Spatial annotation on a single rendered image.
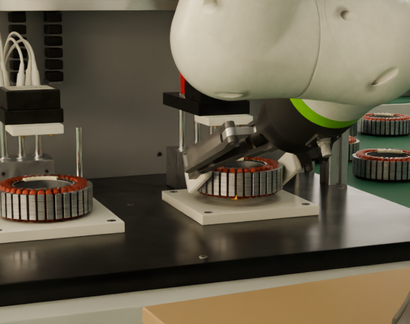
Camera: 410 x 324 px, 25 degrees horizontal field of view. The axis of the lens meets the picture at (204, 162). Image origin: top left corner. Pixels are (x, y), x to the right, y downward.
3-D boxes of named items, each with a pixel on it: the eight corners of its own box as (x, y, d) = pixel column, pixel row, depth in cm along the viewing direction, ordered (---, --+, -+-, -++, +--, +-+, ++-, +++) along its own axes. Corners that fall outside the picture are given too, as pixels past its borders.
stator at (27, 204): (100, 220, 105) (100, 188, 104) (-1, 227, 102) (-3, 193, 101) (84, 200, 115) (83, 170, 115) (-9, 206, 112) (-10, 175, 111)
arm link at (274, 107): (355, 35, 96) (274, 36, 93) (382, 141, 93) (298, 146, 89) (331, 62, 102) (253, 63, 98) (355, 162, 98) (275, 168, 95)
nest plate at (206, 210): (318, 215, 113) (319, 204, 112) (202, 225, 107) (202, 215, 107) (267, 191, 127) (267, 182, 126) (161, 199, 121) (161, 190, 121)
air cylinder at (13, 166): (55, 200, 121) (54, 158, 120) (-4, 204, 118) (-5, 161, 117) (47, 193, 126) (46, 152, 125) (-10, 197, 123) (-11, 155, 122)
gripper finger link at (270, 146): (282, 148, 103) (275, 146, 102) (203, 180, 109) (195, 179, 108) (275, 116, 104) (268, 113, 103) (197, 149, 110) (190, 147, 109)
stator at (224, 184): (298, 196, 113) (298, 165, 113) (212, 203, 110) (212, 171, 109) (260, 180, 124) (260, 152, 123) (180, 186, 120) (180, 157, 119)
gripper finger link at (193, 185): (212, 175, 109) (206, 175, 109) (194, 194, 115) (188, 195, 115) (208, 151, 110) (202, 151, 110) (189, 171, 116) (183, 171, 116)
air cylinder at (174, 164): (229, 187, 129) (229, 148, 128) (177, 191, 127) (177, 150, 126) (215, 180, 134) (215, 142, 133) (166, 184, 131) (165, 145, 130)
